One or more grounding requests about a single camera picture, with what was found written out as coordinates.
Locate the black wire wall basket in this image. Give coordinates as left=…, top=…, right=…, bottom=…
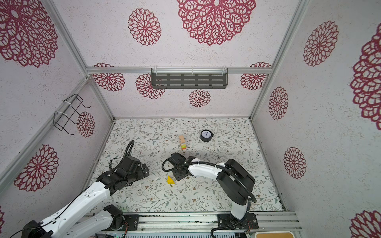
left=53, top=94, right=91, bottom=135

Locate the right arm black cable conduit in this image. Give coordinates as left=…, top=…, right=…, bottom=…
left=161, top=157, right=257, bottom=238

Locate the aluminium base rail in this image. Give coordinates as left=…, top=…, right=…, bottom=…
left=125, top=211, right=306, bottom=238

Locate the orange white box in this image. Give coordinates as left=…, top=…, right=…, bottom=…
left=255, top=231, right=295, bottom=238

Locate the natural wood rectangular block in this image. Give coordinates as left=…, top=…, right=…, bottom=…
left=179, top=135, right=186, bottom=144

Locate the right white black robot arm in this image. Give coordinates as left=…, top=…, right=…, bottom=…
left=161, top=153, right=257, bottom=232

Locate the black round pressure gauge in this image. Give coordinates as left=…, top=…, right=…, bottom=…
left=200, top=130, right=214, bottom=142

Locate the grey slotted wall shelf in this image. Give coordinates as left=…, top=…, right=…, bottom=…
left=150, top=68, right=229, bottom=89

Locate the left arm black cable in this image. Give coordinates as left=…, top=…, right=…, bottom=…
left=8, top=139, right=135, bottom=238

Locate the yellow orange triangle block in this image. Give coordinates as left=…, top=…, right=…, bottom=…
left=167, top=176, right=175, bottom=184

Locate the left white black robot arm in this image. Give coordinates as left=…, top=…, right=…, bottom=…
left=21, top=156, right=149, bottom=238

